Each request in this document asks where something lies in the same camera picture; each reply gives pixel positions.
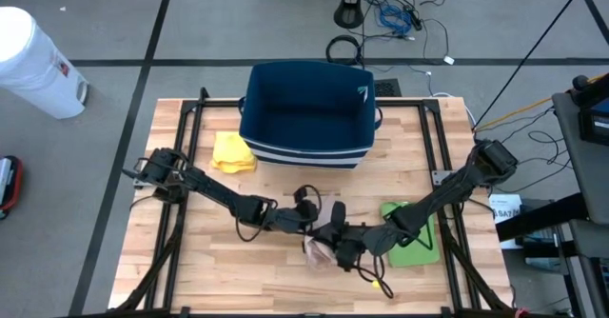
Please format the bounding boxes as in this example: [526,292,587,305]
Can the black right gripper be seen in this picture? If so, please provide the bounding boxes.
[308,226,377,272]

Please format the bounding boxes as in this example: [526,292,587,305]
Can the tan cloth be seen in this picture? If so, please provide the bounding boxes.
[303,193,349,270]

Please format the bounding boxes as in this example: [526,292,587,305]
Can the yellow microfibre towel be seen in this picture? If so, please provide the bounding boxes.
[210,130,258,175]

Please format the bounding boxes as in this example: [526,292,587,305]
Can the green microfibre towel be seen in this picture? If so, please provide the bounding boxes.
[379,201,442,268]

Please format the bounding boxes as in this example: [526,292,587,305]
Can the navy white striped fabric basket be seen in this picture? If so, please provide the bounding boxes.
[237,59,383,170]

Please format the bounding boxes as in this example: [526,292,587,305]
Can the grey metal mounting plate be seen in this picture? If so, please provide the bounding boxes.
[430,169,453,187]
[132,169,158,189]

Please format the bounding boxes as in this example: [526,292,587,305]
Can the black floor vent grate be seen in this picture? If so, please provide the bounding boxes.
[373,78,403,99]

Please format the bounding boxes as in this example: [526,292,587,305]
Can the white printed paper sheet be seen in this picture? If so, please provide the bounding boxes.
[488,193,524,250]

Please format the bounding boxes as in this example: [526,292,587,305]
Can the black floor stand base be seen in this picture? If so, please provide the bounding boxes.
[332,0,366,29]

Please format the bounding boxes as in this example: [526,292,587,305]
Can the black beam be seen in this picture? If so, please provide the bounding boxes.
[494,191,591,243]

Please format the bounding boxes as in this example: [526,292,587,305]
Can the grey side table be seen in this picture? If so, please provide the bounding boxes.
[551,91,609,224]

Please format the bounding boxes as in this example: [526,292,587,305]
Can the thin black pole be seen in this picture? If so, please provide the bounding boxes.
[473,0,594,129]

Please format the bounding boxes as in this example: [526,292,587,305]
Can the red black floor device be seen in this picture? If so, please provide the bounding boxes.
[0,154,24,220]

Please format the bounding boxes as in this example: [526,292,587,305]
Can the black electronic box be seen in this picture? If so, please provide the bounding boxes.
[570,73,609,147]

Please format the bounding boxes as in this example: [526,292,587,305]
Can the white cylindrical trash bin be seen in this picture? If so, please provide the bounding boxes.
[0,6,90,120]

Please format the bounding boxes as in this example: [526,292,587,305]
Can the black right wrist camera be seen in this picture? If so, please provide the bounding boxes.
[330,201,347,229]

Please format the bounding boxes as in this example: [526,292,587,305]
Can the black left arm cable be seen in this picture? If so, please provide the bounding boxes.
[234,184,325,243]

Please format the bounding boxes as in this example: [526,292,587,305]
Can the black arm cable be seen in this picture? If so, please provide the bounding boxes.
[354,253,395,300]
[234,184,325,243]

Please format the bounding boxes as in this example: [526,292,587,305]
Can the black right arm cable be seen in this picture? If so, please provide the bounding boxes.
[354,253,395,300]

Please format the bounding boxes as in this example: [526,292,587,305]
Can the black metal table frame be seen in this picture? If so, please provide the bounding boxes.
[108,87,522,318]

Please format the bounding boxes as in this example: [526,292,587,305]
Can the black coiled cable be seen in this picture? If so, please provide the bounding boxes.
[325,34,363,67]

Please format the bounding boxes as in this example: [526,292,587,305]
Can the blue coiled cable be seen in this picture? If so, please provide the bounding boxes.
[378,4,413,36]

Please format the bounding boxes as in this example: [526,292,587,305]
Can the yellow floor cable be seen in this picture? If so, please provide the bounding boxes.
[475,72,609,133]

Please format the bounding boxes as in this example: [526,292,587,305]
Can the tangled black floor cables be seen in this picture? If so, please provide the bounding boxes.
[361,0,458,67]

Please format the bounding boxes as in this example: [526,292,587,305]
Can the loose black cables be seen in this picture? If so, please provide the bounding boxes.
[499,108,575,195]

